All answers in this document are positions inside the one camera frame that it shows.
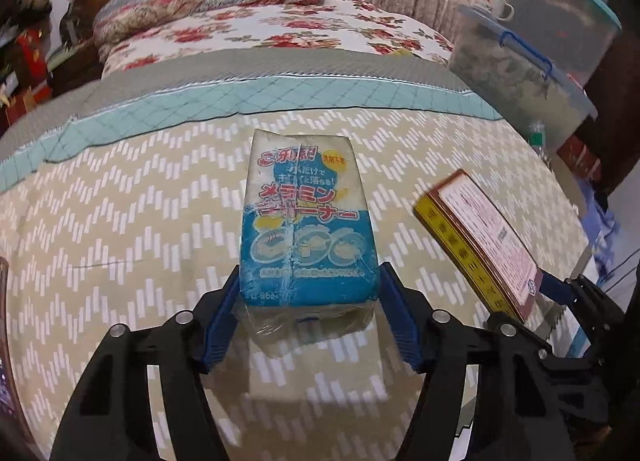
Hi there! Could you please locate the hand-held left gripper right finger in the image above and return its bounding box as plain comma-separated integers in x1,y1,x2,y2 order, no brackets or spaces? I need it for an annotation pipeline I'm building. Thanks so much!
381,262,577,461

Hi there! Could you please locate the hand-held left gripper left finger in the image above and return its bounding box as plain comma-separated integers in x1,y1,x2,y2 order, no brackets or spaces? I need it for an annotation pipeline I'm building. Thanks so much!
47,266,242,461

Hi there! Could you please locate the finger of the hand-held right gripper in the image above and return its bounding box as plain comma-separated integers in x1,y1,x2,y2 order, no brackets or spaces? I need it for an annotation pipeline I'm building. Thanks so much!
537,268,627,358

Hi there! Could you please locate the yellow pink small box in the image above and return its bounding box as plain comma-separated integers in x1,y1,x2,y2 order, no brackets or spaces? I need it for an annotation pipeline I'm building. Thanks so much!
413,170,542,325

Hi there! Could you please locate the blue white sponge pack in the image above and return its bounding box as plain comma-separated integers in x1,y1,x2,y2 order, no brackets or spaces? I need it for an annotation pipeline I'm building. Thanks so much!
238,128,380,338

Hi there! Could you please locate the dark red box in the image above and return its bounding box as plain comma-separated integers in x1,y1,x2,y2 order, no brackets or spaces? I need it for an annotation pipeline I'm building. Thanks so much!
556,136,604,183

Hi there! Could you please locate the green capped plastic bottle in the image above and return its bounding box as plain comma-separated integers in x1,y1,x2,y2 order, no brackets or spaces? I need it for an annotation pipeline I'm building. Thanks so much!
528,120,552,158

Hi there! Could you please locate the large storage box teal lid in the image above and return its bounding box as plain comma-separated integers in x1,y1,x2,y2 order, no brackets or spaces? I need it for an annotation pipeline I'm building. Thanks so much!
507,0,624,88

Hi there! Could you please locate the floral bed blanket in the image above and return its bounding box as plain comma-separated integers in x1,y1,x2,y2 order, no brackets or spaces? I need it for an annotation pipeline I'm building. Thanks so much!
100,0,457,83

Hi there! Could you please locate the patchwork floral pillow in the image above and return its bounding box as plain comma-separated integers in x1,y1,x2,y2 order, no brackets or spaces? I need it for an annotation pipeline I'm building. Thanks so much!
92,0,344,50

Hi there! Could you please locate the red gift bag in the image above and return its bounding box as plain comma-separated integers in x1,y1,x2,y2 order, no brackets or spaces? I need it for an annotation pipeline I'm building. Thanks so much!
14,27,50,86

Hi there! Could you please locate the clear storage box blue handle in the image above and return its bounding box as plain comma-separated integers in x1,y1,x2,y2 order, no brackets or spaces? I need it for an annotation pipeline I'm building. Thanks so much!
449,4,599,143

